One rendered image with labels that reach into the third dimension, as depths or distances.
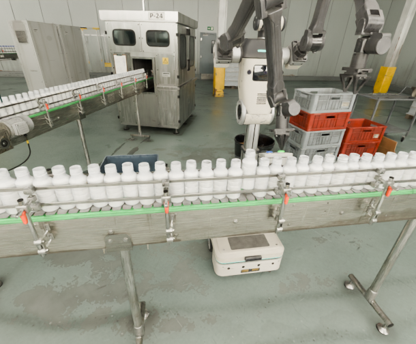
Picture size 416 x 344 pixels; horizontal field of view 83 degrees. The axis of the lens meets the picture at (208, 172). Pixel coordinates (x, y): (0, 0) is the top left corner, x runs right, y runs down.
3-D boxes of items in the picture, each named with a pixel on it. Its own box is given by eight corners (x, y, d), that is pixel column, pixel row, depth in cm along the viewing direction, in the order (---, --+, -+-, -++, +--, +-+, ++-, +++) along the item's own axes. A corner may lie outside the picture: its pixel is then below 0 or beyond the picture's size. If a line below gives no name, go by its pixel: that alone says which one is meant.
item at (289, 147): (298, 164, 306) (301, 149, 295) (281, 152, 340) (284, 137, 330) (336, 160, 321) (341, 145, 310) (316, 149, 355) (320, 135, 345)
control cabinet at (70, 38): (79, 99, 712) (63, 24, 621) (95, 99, 706) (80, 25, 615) (61, 104, 641) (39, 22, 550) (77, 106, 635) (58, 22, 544)
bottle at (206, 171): (214, 201, 95) (216, 164, 87) (199, 202, 93) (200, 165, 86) (211, 192, 100) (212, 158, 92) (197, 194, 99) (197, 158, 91)
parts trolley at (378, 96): (361, 144, 443) (382, 89, 396) (342, 134, 491) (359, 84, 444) (409, 142, 459) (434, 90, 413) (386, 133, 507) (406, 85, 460)
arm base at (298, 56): (290, 41, 137) (292, 61, 137) (298, 33, 129) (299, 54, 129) (305, 41, 139) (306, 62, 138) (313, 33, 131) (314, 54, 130)
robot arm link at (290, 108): (281, 89, 110) (265, 97, 108) (296, 83, 99) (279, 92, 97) (290, 112, 113) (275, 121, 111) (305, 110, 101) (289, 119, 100)
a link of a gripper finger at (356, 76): (353, 92, 103) (360, 69, 99) (365, 95, 97) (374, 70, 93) (339, 92, 102) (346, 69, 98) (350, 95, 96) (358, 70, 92)
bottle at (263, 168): (268, 194, 101) (275, 159, 93) (261, 199, 96) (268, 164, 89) (256, 188, 104) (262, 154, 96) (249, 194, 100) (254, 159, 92)
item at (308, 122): (306, 132, 285) (311, 113, 274) (288, 122, 319) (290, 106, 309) (347, 129, 300) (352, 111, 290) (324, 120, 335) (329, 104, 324)
